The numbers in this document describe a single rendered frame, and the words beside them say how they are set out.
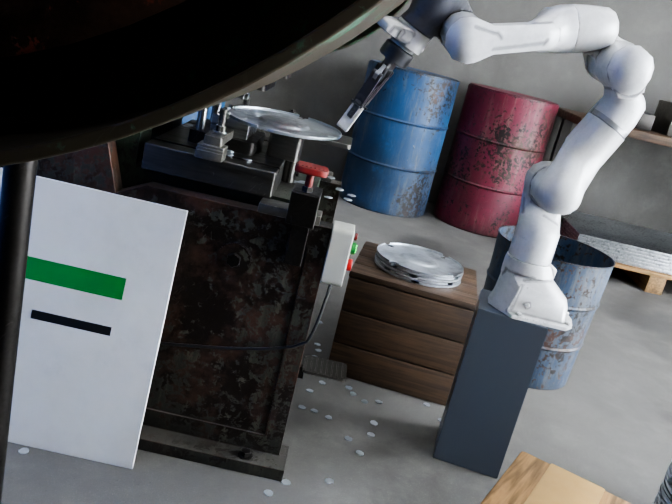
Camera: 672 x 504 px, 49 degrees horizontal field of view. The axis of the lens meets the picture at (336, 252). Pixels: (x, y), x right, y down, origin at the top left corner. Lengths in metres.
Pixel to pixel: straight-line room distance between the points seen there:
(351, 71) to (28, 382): 3.76
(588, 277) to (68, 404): 1.67
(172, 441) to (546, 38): 1.27
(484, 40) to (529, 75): 3.58
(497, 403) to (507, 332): 0.20
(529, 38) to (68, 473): 1.39
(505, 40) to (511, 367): 0.82
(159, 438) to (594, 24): 1.39
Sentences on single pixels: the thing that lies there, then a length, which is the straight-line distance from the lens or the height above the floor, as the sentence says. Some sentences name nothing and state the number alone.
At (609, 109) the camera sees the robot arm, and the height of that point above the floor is 1.00.
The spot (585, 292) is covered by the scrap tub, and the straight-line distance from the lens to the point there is 2.62.
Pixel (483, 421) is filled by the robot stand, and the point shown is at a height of 0.15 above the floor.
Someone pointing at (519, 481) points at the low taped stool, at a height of 0.33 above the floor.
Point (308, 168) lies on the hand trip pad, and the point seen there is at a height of 0.76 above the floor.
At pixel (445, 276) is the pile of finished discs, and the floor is 0.39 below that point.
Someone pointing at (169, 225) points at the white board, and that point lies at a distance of 1.66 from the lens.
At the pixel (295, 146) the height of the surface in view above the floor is 0.74.
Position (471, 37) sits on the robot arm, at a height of 1.08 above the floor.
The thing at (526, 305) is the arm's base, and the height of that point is 0.49.
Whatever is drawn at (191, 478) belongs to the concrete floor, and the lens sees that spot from 1.79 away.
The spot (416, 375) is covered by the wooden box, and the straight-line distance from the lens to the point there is 2.34.
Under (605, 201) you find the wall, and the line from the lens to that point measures 5.51.
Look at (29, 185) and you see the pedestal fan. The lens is 1.07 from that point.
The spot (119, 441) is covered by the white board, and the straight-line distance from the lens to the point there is 1.78.
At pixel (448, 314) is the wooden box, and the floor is 0.30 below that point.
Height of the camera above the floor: 1.05
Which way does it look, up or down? 17 degrees down
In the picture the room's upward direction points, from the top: 13 degrees clockwise
